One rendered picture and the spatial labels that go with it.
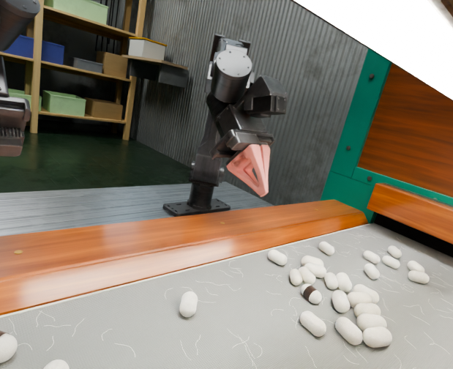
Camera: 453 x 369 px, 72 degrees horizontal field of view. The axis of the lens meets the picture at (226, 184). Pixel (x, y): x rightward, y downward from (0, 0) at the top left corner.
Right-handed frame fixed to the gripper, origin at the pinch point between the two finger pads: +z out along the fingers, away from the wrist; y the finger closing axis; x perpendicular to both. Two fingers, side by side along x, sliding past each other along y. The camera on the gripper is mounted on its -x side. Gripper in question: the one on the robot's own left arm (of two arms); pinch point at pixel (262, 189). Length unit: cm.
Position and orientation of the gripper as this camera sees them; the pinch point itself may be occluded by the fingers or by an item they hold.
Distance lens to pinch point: 50.1
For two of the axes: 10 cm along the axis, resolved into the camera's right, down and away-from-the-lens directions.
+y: 7.4, -0.3, 6.7
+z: 3.5, 8.7, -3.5
